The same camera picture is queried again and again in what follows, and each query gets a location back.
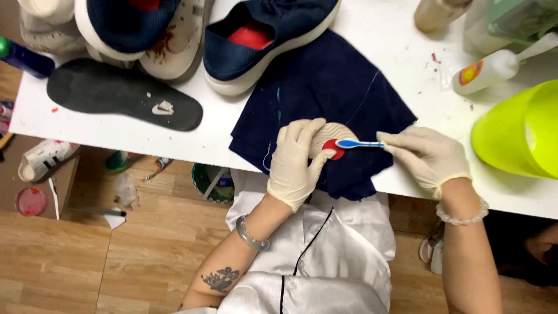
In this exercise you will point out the brown cardboard box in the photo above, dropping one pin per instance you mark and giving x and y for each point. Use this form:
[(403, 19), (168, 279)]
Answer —
[(13, 174)]

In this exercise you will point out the white squeeze bottle orange label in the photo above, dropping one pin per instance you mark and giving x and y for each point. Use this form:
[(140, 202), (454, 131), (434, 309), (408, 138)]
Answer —
[(488, 72)]

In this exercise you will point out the navy blue cloth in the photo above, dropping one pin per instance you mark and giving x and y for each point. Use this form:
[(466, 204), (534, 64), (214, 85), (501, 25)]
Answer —
[(322, 83)]

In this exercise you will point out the beige bottle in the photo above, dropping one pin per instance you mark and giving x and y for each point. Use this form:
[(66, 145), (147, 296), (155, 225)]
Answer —
[(436, 15)]

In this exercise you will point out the green woven basket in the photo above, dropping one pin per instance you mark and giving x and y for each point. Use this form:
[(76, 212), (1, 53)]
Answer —
[(209, 183)]

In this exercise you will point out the grey jade bangle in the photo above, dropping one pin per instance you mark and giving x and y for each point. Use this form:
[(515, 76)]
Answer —
[(250, 237)]

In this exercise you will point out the person's left hand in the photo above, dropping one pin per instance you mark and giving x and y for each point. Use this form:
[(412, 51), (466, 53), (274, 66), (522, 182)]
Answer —
[(292, 174)]

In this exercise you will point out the grey white sneaker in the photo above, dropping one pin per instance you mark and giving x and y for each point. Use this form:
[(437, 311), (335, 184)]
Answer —
[(48, 35)]

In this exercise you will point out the beige insole with red spot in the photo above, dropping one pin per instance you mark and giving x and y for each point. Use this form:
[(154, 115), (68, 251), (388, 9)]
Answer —
[(338, 131)]

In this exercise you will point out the pink white shoes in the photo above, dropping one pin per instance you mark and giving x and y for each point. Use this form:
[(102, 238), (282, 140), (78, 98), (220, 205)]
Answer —
[(432, 253)]

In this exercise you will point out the person's right hand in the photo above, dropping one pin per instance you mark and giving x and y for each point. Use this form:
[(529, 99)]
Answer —
[(429, 159)]

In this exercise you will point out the white satin garment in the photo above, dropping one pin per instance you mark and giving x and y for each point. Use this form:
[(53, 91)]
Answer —
[(340, 261)]

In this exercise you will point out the small squeezed tube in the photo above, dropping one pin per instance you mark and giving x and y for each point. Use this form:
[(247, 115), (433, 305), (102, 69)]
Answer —
[(159, 168)]

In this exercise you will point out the lime green plastic basin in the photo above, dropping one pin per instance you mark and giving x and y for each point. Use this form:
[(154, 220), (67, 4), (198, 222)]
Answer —
[(518, 131)]

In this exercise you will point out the black shoe insole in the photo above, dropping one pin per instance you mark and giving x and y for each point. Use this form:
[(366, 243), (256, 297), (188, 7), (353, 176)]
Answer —
[(113, 93)]

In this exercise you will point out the blue bottle green cap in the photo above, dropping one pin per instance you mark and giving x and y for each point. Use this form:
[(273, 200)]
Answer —
[(28, 59)]

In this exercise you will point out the black pen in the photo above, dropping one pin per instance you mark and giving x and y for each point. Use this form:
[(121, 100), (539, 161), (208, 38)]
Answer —
[(102, 212)]

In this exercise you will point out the crumpled clear plastic bag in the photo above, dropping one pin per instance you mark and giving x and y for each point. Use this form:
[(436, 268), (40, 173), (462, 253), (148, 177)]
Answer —
[(126, 189)]

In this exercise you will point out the green transparent container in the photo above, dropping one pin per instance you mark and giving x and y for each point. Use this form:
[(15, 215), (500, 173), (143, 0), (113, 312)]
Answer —
[(523, 19)]

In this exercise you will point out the white sneaker black stripes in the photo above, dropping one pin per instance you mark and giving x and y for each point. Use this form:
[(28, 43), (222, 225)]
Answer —
[(46, 159)]

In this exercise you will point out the navy knit shoe red insole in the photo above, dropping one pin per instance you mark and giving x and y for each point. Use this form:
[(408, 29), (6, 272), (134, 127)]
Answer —
[(126, 26), (270, 39)]

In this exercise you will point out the blue white toothbrush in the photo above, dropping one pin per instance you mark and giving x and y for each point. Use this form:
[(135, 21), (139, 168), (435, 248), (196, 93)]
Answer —
[(359, 143)]

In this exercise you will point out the round pink lid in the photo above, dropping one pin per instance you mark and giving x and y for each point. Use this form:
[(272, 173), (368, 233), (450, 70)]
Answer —
[(31, 201)]

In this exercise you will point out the white stained sneaker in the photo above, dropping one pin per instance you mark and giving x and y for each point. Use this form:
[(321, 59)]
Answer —
[(178, 52)]

